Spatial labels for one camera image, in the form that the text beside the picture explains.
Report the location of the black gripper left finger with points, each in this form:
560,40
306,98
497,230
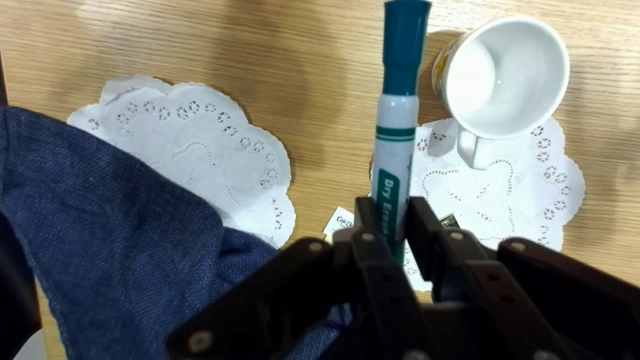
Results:
301,300

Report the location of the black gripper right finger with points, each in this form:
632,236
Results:
532,300

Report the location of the green dry erase marker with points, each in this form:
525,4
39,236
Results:
398,121

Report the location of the white printed ceramic cup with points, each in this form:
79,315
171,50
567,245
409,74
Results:
506,73

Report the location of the white paper doily mat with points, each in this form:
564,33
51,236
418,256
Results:
192,146
521,192

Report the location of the blue denim cloth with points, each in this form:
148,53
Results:
113,247

